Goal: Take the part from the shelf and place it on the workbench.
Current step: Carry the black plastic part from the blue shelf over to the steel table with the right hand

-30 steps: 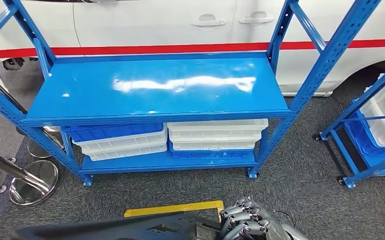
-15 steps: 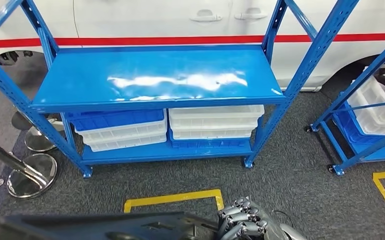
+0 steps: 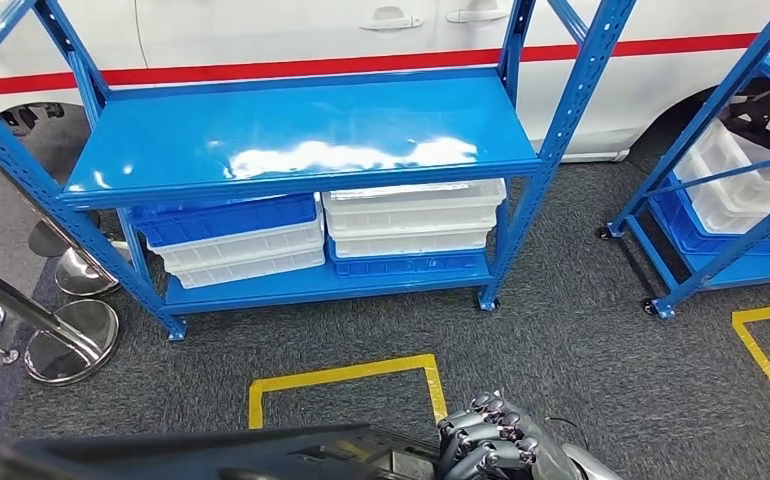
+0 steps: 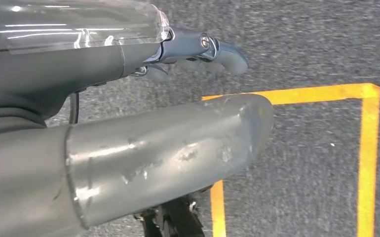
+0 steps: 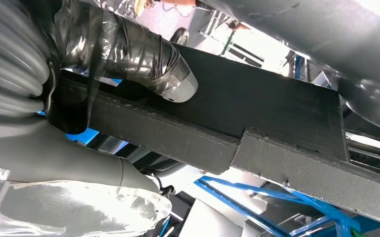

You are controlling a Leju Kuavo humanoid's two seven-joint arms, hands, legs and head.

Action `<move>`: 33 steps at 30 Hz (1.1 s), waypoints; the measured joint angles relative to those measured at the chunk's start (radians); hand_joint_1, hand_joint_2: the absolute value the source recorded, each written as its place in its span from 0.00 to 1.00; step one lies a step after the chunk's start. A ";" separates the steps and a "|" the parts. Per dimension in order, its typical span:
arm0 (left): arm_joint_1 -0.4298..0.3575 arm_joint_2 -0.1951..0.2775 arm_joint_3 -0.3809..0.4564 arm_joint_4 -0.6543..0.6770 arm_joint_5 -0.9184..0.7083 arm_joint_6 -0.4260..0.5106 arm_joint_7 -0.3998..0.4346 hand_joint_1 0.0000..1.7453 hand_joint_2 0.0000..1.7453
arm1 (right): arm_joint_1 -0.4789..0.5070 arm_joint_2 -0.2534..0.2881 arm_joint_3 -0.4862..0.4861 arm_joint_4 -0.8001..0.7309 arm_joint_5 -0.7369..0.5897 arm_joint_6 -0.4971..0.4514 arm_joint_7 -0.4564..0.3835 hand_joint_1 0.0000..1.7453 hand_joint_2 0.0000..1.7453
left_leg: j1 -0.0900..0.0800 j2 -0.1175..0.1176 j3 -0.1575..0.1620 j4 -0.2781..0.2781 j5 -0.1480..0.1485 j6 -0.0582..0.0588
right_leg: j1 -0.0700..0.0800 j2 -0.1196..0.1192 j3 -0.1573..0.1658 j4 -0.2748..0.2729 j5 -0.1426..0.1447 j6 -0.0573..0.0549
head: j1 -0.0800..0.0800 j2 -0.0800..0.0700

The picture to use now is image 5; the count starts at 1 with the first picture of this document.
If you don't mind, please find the blue metal shelf rack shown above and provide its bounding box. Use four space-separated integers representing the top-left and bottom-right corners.
38 65 380 237

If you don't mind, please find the grey robot body shell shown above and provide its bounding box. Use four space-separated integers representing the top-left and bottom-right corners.
198 0 380 136

